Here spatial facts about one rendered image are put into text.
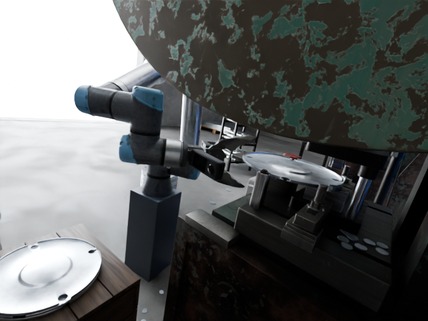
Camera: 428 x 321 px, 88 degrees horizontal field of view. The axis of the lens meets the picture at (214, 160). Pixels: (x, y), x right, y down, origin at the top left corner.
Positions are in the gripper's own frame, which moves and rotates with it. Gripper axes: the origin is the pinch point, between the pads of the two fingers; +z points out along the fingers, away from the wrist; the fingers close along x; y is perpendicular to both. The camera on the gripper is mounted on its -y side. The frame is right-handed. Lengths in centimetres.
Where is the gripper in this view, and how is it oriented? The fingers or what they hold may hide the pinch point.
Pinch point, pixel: (251, 164)
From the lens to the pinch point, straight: 64.4
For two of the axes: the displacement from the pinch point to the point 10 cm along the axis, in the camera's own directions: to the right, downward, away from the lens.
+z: 9.6, 1.0, 2.6
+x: -1.7, 9.5, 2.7
